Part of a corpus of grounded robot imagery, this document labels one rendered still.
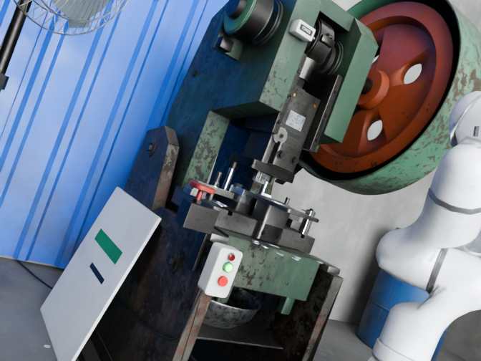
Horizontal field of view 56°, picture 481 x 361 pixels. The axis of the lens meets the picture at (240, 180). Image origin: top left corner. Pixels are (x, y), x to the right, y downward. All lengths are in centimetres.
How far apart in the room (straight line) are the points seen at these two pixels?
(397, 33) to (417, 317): 126
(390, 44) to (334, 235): 195
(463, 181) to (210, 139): 104
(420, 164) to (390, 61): 47
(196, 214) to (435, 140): 85
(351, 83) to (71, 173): 153
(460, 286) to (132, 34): 206
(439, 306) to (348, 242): 272
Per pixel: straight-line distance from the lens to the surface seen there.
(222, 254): 123
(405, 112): 179
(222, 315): 157
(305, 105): 162
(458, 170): 91
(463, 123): 97
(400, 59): 193
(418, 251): 102
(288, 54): 151
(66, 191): 258
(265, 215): 148
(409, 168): 170
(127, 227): 177
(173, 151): 176
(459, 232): 97
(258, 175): 162
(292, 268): 153
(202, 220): 127
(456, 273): 105
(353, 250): 381
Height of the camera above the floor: 82
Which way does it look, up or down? level
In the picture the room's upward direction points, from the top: 21 degrees clockwise
